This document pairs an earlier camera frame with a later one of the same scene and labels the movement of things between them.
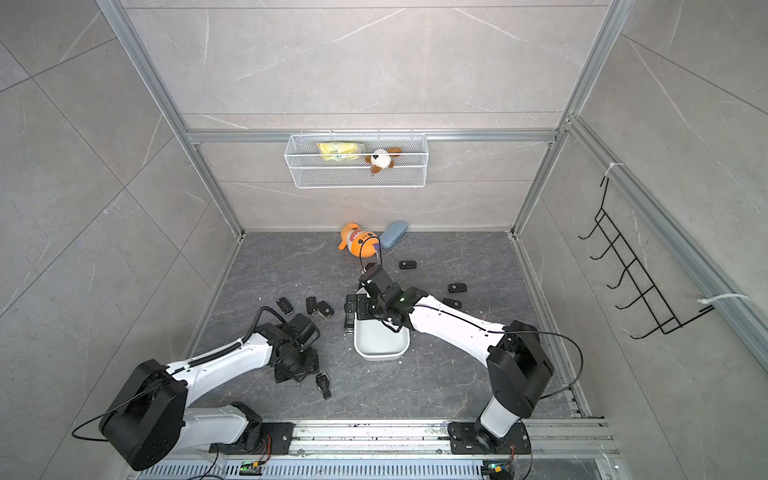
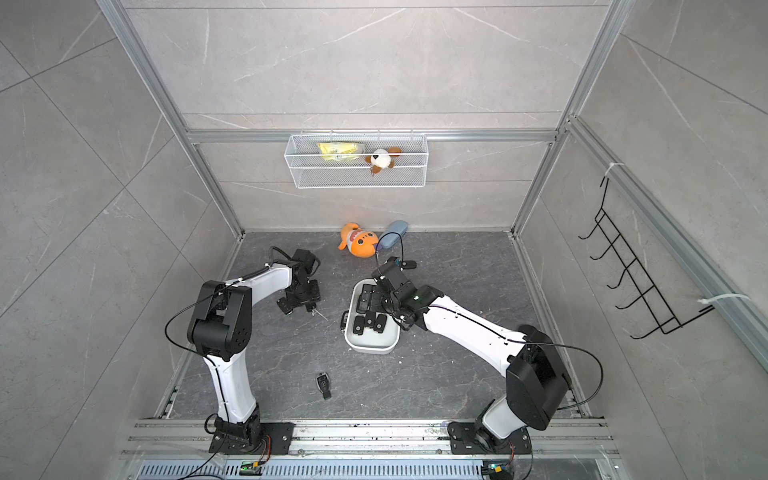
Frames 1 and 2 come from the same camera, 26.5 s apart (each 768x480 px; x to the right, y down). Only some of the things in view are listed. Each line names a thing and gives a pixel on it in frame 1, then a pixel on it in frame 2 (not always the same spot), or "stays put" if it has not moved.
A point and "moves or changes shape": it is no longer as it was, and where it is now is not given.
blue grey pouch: x=393 y=233 stays put
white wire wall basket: x=357 y=161 stays put
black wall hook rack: x=663 y=316 stays put
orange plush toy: x=363 y=244 stays put
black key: x=325 y=310 -> x=379 y=324
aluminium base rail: x=399 y=450 stays put
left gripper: x=312 y=365 -> x=316 y=296
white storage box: x=375 y=340 moves or changes shape
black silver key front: x=323 y=384 stays put
